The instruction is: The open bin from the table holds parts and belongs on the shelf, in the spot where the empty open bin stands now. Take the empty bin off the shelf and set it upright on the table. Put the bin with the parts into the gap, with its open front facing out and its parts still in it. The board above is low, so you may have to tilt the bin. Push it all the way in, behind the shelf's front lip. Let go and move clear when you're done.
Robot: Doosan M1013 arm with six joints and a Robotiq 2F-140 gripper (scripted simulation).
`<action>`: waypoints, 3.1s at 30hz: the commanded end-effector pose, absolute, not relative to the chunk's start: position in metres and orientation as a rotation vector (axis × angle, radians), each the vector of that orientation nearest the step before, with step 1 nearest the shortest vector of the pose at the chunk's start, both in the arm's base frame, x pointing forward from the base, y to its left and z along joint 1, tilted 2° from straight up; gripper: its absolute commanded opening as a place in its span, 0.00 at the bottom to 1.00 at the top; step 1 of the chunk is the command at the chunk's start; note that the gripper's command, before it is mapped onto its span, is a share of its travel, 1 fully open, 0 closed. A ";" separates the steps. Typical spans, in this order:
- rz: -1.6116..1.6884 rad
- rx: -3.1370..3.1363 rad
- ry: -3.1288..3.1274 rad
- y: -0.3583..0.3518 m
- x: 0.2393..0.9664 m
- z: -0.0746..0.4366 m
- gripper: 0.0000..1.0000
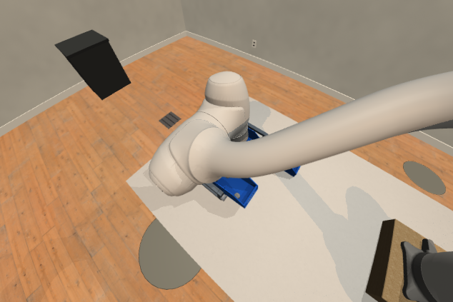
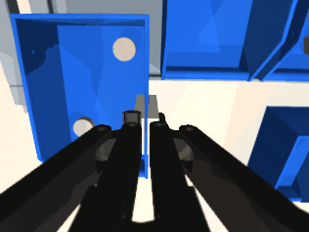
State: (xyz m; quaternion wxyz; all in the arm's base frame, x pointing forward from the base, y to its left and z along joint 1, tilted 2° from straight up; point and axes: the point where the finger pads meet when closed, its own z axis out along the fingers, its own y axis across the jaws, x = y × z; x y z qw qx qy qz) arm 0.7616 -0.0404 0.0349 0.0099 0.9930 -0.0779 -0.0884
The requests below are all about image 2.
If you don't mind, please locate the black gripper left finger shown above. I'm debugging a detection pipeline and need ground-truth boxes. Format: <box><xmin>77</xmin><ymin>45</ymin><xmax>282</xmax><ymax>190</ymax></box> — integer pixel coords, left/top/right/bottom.
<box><xmin>0</xmin><ymin>94</ymin><xmax>145</xmax><ymax>232</ymax></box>

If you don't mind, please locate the grey metal shelf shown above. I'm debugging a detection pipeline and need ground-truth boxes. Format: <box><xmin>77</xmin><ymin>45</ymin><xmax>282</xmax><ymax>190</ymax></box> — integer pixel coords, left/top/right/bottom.
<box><xmin>0</xmin><ymin>0</ymin><xmax>309</xmax><ymax>114</ymax></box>

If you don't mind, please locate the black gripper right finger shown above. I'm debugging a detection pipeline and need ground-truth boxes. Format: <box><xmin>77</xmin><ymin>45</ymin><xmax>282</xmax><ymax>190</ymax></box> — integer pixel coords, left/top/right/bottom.
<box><xmin>148</xmin><ymin>95</ymin><xmax>309</xmax><ymax>232</ymax></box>

